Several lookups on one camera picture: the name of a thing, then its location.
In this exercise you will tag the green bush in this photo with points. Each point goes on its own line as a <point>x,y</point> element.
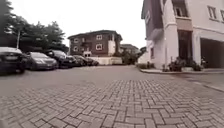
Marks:
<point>128,57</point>

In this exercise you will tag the distant brown building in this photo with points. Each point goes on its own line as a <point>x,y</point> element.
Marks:
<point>130,48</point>

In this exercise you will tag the brown brick building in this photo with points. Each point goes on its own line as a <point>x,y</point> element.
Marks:
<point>95,41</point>

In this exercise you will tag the grey brick paved road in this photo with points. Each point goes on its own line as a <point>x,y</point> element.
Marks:
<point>113,100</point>

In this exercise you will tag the grey concrete kerb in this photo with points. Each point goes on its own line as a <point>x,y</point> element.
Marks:
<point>160,71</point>

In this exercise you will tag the group of potted plants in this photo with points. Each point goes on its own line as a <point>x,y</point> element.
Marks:
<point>176,64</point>

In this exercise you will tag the row of parked cars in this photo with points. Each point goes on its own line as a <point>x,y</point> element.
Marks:
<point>36,60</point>

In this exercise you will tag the white multi-storey building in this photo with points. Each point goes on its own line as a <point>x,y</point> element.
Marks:
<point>186,30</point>

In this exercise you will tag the row of trees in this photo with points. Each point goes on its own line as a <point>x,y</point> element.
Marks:
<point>33,33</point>

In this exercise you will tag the pale pole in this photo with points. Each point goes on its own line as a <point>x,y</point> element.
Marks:
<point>18,40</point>

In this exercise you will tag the low white wall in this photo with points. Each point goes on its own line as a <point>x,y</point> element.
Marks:
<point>105,60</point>

